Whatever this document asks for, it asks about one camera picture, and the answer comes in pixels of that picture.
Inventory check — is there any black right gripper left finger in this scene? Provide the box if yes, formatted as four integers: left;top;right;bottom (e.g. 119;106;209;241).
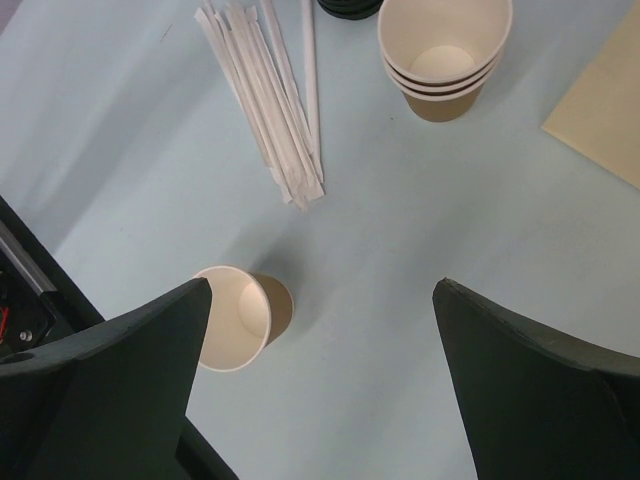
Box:
1;279;212;479

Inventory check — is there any paper-wrapped straw, middle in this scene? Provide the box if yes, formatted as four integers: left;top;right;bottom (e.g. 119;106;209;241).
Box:
215;2;324;205

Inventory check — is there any paper-wrapped straw, separate long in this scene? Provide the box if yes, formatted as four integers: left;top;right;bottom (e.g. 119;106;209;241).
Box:
261;1;313;159

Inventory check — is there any paper-wrapped straw, lowest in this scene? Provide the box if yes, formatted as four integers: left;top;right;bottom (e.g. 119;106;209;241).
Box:
194;1;292;203

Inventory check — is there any stack of brown paper cups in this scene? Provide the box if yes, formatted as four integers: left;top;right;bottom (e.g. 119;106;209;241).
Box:
378;0;514;123

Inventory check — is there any beige paper takeout bag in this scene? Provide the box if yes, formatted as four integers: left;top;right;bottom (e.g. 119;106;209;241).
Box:
542;3;639;187

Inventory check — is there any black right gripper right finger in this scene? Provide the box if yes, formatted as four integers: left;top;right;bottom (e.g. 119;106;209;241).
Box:
433;279;639;479

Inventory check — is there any paper-wrapped straw, upper bundle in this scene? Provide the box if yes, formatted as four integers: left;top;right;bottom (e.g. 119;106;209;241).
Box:
224;0;326;186

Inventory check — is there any stack of black lids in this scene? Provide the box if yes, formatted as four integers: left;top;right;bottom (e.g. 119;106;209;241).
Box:
317;0;383;21

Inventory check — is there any brown paper cup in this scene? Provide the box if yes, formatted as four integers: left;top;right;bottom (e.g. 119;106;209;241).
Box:
195;265;294;373

